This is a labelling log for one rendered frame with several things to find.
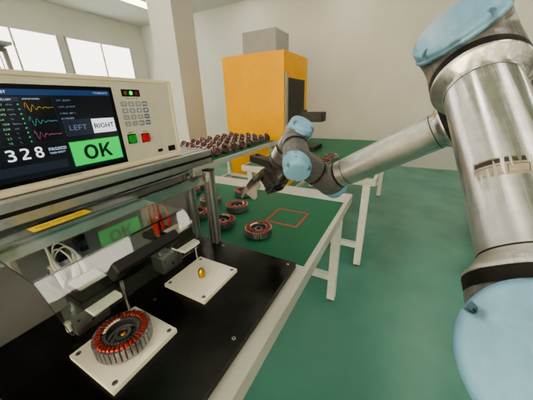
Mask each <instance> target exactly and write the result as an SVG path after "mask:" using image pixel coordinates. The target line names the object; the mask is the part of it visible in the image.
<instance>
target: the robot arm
mask: <svg viewBox="0 0 533 400"><path fill-rule="evenodd" d="M514 3H515V0H461V1H459V2H457V3H456V4H454V5H453V6H452V7H451V8H449V9H448V10H446V11H445V12H444V13H442V14H441V15H440V16H439V17H437V18H436V19H435V20H434V21H433V22H432V23H431V24H430V25H429V26H428V27H427V28H426V29H425V30H424V31H423V32H422V34H421V35H420V37H419V38H418V40H417V41H416V43H415V45H414V47H413V50H412V55H413V58H414V59H415V61H416V66H418V67H420V68H421V70H422V71H423V73H424V75H425V77H426V80H427V82H428V91H429V95H430V100H431V104H432V105H433V107H434V108H435V110H434V112H433V114H431V115H429V116H427V117H425V118H423V119H421V120H419V121H417V122H415V123H413V124H411V125H409V126H407V127H405V128H403V129H400V130H398V131H396V132H395V133H392V134H390V135H388V136H387V137H384V138H382V139H380V140H378V141H376V142H374V143H373V144H370V145H368V146H366V147H365V148H362V149H360V150H358V151H357V152H354V153H352V154H350V155H349V156H346V157H344V158H342V159H341V160H338V161H336V162H334V163H332V164H330V165H327V164H326V163H325V162H323V161H322V160H320V159H319V158H318V157H316V156H315V155H313V154H312V153H311V152H310V151H309V142H308V140H309V138H310V137H311V135H312V133H313V130H314V127H313V124H312V123H311V121H309V120H308V119H307V118H305V117H302V116H294V117H292V118H291V120H290V122H289V123H288V124H287V125H286V128H285V130H284V132H283V134H282V135H281V137H280V139H279V141H278V143H277V144H276V146H275V147H274V150H273V152H272V153H271V156H270V157H268V156H264V155H260V154H258V153H256V154H254V155H250V162H252V163H256V164H258V165H261V166H264V168H263V169H261V170H260V172H259V173H258V174H257V175H255V176H254V177H253V178H252V179H251V180H250V181H249V182H248V184H247V185H246V187H245V188H244V191H243V193H242V196H241V198H244V197H245V196H246V195H248V196H250V197H251V198H252V199H254V200H256V199H257V197H258V193H257V191H258V189H259V188H260V187H261V184H260V183H259V180H261V182H262V184H263V185H264V187H265V188H266V189H265V191H266V192H267V194H271V193H274V192H277V191H281V190H283V188H284V187H285V186H286V184H287V183H288V182H289V181H288V179H289V180H294V181H296V182H299V181H302V180H304V181H306V182H307V183H308V184H310V185H311V186H313V187H315V188H316V189H317V190H319V191H320V192H321V193H322V194H325V195H327V196H328V197H330V198H338V197H340V196H341V194H344V192H345V191H346V189H347V186H348V185H351V184H352V183H356V182H358V181H361V180H363V179H366V178H369V177H371V176H373V175H376V174H379V173H381V172H383V171H387V170H389V169H391V168H394V167H397V166H399V165H402V164H404V163H407V162H409V161H412V160H415V159H418V158H420V157H422V156H426V155H427V154H430V153H433V152H436V151H438V150H440V149H442V148H446V147H451V148H453V150H454V157H455V161H456V165H457V169H458V177H459V181H460V184H461V188H462V196H463V200H464V204H465V208H466V215H467V219H468V223H469V227H470V234H471V238H472V242H473V247H474V253H475V257H476V260H475V261H474V262H473V263H472V264H471V265H470V266H469V267H468V268H467V269H466V270H464V271H463V272H462V273H461V282H462V291H463V296H464V301H465V305H464V307H463V308H462V309H461V310H460V311H459V313H458V316H457V318H456V321H455V323H454V330H453V352H454V359H455V363H456V366H457V369H458V373H459V374H460V377H461V379H462V382H463V384H464V386H465V388H466V390H467V391H468V393H469V395H470V397H471V398H472V400H533V44H532V43H531V40H530V39H529V37H528V35H527V33H526V32H525V30H524V28H523V26H522V24H521V22H520V19H519V17H518V15H517V12H516V9H515V7H514Z"/></svg>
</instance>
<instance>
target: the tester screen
mask: <svg viewBox="0 0 533 400"><path fill-rule="evenodd" d="M105 117H113V119H114V122H115V126H116V129H117V124H116V120H115V117H114V113H113V107H112V104H111V101H110V97H109V92H108V91H107V90H42V89H10V88H0V170H3V169H8V168H13V167H21V166H26V165H31V164H35V163H44V162H48V161H53V160H62V159H66V158H67V160H68V163H69V165H70V166H68V167H61V168H56V169H52V170H48V171H41V172H37V173H32V174H28V175H21V176H17V177H13V178H8V179H1V180H0V186H1V185H6V184H10V183H16V182H20V181H24V180H28V179H35V178H39V177H43V176H47V175H54V174H58V173H61V172H65V171H72V170H76V169H80V168H84V167H91V166H94V165H99V164H103V163H109V162H113V161H118V160H124V159H125V157H121V158H116V159H113V160H106V161H102V162H97V163H90V164H87V165H82V166H78V167H76V166H75V162H74V159H73V156H72V153H71V149H70V146H69V144H68V142H75V141H81V140H93V139H99V138H105V137H117V136H119V133H118V130H117V131H112V132H104V133H91V134H83V135H76V136H69V137H67V134H66V132H65V129H64V127H63V122H62V121H67V120H79V119H92V118H105ZM119 140H120V137H119ZM120 143H121V140H120ZM40 145H43V146H44V148H45V150H46V153H47V155H48V158H44V159H39V160H30V161H25V162H20V163H12V164H6V162H5V160H4V158H3V155H2V153H1V151H2V150H9V149H15V148H27V147H33V146H40ZM121 149H122V146H121ZM122 153H123V150H122ZM123 156H124V153H123Z"/></svg>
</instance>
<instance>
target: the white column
mask: <svg viewBox="0 0 533 400"><path fill-rule="evenodd" d="M146 3H147V8H148V17H149V21H150V26H151V35H152V40H153V45H154V50H155V59H156V64H157V68H158V73H159V80H166V81H170V83H171V93H172V98H173V103H174V113H175V118H176V123H177V129H178V138H179V143H180V142H181V141H183V140H184V141H186V142H190V140H191V139H195V140H198V139H199V138H200V137H204V138H205V139H206V137H207V132H206V125H205V111H204V104H203V97H202V90H201V76H200V69H199V62H198V55H197V41H196V34H195V28H194V14H193V7H192V0H146Z"/></svg>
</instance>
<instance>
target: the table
mask: <svg viewBox="0 0 533 400"><path fill-rule="evenodd" d="M237 139H238V140H237ZM250 139H251V140H250ZM264 139H265V140H264ZM202 141H203V142H202ZM216 141H217V142H216ZM229 141H231V142H229ZM235 142H237V144H236V143H235ZM206 143H208V144H206ZM252 143H253V144H252ZM277 143H278V141H277V140H270V137H269V135H268V134H267V133H264V134H263V136H262V135H261V134H259V135H258V139H257V136H256V134H255V133H252V135H251V134H250V133H245V139H244V135H243V134H240V135H239V134H238V133H233V132H229V133H228V135H227V134H226V133H223V134H221V136H220V135H218V134H217V135H216V136H215V137H214V138H212V137H211V136H207V137H206V139H205V138H204V137H200V138H199V139H198V140H195V139H191V140H190V142H186V141H184V140H183V141H181V142H180V147H183V145H184V147H185V148H202V147H205V148H207V149H212V154H213V162H212V163H208V164H206V165H203V166H200V167H196V168H193V173H195V172H198V171H201V170H202V169H205V168H210V167H213V166H216V165H218V164H221V163H225V162H227V165H228V174H225V175H222V177H229V178H232V177H233V176H238V177H244V178H247V175H244V174H237V173H232V161H231V160H234V159H236V158H239V157H241V156H245V155H247V154H250V153H253V152H257V151H259V150H262V149H264V148H268V147H270V154H271V153H272V152H273V150H274V146H275V145H276V144H277ZM213 144H215V145H213ZM227 144H228V145H229V147H230V149H231V151H229V148H228V146H227ZM187 145H188V146H187ZM197 145H199V146H197ZM237 145H238V146H239V148H238V146H237ZM245 145H247V146H245ZM218 147H220V148H218ZM225 149H226V150H225ZM220 151H222V152H223V153H220Z"/></svg>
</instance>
